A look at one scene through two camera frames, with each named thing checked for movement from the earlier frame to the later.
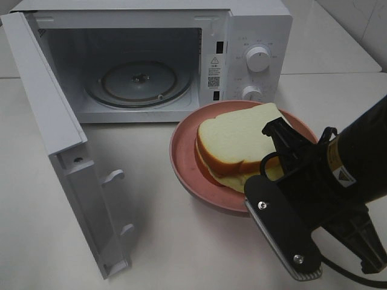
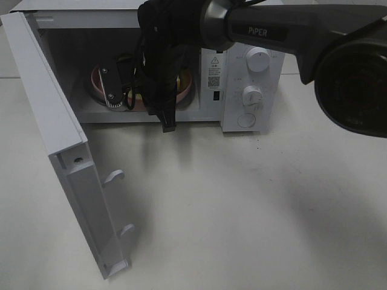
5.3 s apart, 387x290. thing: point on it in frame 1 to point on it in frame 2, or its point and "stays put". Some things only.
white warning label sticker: x=214 y=72 stays put
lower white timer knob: x=251 y=93 stays put
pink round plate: x=187 y=171 to x=184 y=89
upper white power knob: x=258 y=59 stays put
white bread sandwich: x=230 y=148 to x=139 y=95
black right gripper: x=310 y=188 to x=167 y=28
